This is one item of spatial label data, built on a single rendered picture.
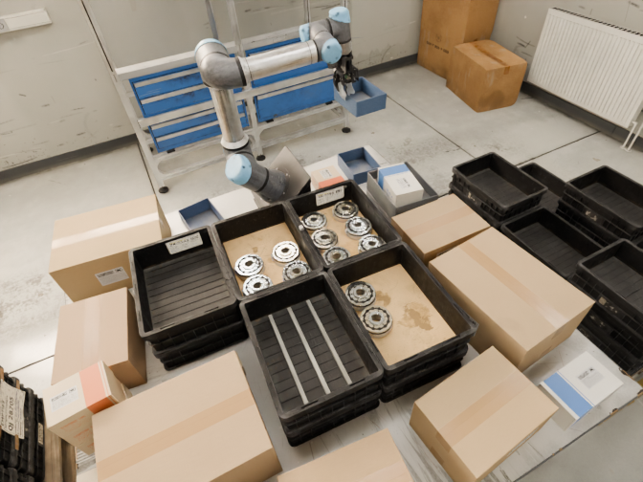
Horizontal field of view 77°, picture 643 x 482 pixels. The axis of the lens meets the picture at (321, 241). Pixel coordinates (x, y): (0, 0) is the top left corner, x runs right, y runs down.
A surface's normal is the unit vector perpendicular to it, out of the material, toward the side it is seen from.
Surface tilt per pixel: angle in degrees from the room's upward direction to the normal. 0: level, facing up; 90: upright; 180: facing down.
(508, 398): 0
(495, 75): 89
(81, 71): 90
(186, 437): 0
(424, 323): 0
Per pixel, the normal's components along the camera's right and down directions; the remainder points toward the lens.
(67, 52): 0.45, 0.62
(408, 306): -0.06, -0.69
